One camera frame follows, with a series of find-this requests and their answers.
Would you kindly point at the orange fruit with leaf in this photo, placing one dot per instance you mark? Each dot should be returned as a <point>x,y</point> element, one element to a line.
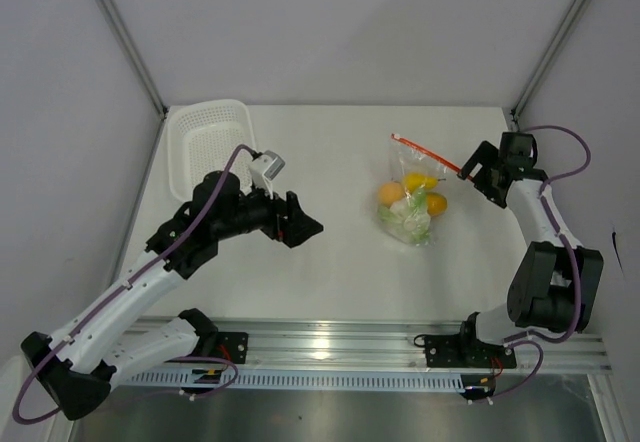
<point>389,193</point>

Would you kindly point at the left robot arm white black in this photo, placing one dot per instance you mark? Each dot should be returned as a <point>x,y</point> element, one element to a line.
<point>171,256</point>

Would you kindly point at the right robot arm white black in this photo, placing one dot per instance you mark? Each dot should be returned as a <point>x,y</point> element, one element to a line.
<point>552,294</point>

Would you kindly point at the aluminium mounting rail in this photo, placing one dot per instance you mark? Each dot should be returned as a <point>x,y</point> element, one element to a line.
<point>311,345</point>

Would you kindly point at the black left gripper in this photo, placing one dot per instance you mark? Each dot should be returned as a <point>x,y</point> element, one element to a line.
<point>297,227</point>

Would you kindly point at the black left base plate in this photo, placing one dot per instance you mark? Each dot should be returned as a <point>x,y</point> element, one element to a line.
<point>231,346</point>

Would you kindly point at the right aluminium frame post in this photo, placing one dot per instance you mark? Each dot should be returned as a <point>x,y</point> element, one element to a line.
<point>560,36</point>

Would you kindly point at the white perforated plastic basket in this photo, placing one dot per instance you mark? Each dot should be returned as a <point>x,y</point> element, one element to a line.
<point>200,139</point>

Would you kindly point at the green orange mango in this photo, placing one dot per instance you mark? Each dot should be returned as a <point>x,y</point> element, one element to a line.
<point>436,204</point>

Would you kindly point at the aluminium frame post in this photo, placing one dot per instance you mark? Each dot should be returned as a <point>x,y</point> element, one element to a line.
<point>560,36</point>
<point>127,45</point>

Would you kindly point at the white slotted cable duct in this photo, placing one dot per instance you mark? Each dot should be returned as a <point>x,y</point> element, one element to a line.
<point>310,380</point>

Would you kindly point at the clear zip bag orange zipper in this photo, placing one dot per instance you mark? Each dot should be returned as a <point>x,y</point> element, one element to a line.
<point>407,156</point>

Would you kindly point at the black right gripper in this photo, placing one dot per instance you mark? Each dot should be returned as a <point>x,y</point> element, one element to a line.
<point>484,153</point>

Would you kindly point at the white cauliflower with green leaves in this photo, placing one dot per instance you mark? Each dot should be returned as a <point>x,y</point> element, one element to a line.
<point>407,220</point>

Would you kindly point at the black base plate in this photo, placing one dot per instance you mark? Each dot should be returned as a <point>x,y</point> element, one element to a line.
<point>457,351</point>
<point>231,346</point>

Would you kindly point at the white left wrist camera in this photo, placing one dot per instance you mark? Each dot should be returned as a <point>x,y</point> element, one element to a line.
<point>264,168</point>

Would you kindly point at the yellow orange round fruit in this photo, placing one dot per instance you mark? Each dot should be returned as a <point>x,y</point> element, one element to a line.
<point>417,181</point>

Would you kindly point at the left aluminium frame post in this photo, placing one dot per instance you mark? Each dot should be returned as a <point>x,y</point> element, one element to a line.
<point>127,45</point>

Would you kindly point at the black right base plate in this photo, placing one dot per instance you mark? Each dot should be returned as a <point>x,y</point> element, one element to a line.
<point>457,351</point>

